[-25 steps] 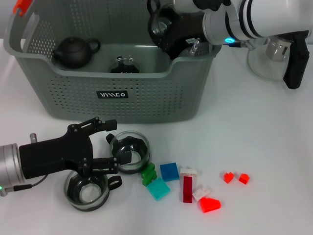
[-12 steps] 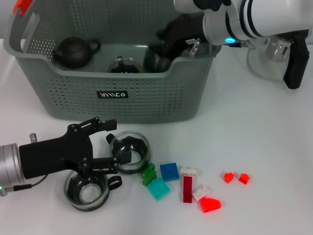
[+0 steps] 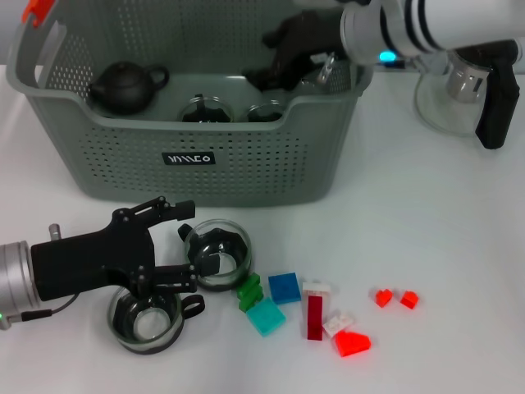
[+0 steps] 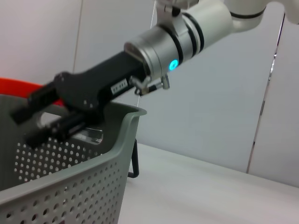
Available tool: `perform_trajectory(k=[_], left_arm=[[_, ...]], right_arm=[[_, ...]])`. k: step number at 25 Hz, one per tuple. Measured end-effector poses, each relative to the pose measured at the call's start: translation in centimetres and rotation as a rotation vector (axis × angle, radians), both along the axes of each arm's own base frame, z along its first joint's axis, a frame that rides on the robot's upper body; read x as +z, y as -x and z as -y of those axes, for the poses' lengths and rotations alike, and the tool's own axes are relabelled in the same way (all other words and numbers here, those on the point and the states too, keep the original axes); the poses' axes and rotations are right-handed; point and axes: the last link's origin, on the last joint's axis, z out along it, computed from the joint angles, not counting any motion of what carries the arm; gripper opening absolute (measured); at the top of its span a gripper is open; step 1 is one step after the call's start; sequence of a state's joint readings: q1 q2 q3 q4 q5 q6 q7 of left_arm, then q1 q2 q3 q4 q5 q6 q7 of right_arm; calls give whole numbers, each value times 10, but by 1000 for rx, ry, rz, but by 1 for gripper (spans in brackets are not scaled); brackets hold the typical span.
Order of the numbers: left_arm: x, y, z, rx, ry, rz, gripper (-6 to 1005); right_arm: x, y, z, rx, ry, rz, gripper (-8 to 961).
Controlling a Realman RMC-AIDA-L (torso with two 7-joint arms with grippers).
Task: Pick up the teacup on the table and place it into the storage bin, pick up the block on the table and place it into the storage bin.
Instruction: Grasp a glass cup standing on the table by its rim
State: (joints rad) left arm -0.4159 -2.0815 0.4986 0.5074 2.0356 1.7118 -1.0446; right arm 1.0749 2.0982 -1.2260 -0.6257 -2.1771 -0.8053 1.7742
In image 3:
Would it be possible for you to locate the glass teapot black handle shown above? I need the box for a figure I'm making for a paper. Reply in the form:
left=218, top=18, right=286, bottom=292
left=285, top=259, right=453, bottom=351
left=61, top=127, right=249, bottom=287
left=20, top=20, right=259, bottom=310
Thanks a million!
left=413, top=39, right=523, bottom=151

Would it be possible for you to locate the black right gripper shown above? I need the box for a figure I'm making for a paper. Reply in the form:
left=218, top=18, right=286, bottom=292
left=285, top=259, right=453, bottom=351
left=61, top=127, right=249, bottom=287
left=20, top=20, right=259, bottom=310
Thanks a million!
left=242, top=11, right=349, bottom=92

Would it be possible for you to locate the small red cube block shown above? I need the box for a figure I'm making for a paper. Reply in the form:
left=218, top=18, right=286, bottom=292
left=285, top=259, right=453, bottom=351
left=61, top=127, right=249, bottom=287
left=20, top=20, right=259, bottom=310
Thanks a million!
left=399, top=290, right=420, bottom=310

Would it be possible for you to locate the glass teacup black sleeve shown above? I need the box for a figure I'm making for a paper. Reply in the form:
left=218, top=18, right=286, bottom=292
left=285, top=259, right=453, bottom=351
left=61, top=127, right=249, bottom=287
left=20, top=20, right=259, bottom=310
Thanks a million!
left=178, top=93, right=235, bottom=123
left=245, top=100, right=288, bottom=123
left=107, top=282, right=206, bottom=356
left=176, top=219, right=253, bottom=293

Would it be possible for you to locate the small white toy block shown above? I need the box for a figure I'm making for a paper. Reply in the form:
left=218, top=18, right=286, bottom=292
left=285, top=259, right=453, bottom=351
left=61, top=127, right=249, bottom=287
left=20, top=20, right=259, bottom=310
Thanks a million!
left=322, top=310, right=356, bottom=338

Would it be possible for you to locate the teal square toy block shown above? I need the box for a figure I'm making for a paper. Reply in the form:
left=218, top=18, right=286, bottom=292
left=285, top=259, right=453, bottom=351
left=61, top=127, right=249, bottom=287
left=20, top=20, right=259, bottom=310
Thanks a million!
left=244, top=297, right=287, bottom=337

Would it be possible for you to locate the orange basket handle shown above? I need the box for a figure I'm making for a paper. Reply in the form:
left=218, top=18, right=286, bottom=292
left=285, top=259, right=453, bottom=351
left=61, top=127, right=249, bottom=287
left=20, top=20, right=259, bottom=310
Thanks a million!
left=21, top=0, right=57, bottom=28

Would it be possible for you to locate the dark red toy block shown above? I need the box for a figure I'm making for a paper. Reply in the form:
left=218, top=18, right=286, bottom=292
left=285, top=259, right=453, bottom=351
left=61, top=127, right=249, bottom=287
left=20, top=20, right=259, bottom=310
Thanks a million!
left=306, top=293, right=325, bottom=341

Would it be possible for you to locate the blue square toy block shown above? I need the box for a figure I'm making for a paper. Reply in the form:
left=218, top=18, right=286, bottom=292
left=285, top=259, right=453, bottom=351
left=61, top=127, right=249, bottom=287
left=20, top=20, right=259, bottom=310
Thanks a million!
left=267, top=271, right=303, bottom=305

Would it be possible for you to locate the grey perforated storage basket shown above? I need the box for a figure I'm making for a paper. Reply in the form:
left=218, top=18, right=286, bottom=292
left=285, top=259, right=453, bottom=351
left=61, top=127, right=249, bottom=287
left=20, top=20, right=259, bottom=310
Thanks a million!
left=6, top=0, right=375, bottom=208

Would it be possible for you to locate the green toy block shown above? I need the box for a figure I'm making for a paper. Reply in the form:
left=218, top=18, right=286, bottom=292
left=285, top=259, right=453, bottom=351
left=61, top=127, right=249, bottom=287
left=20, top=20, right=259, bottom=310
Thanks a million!
left=235, top=272, right=264, bottom=313

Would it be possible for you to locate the large red toy block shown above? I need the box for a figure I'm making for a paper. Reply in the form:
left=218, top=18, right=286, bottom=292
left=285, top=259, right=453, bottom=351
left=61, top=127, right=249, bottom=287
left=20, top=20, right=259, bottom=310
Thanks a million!
left=331, top=329, right=372, bottom=359

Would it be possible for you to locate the long white toy block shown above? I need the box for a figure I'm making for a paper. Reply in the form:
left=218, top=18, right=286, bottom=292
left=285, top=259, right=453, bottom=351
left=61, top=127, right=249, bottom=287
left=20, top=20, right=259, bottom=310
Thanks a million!
left=301, top=281, right=332, bottom=313

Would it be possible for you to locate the black clay teapot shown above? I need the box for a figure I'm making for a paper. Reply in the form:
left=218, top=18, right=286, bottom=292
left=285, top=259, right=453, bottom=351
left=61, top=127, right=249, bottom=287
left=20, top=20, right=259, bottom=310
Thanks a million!
left=87, top=61, right=170, bottom=117

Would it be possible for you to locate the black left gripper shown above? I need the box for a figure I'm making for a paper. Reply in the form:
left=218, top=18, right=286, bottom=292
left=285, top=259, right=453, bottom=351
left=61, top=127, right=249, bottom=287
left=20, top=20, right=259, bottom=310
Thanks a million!
left=31, top=196, right=221, bottom=303

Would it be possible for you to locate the right gripper connector cable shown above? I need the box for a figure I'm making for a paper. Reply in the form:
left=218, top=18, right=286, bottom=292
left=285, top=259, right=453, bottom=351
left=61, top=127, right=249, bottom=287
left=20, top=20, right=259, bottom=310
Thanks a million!
left=315, top=51, right=436, bottom=86

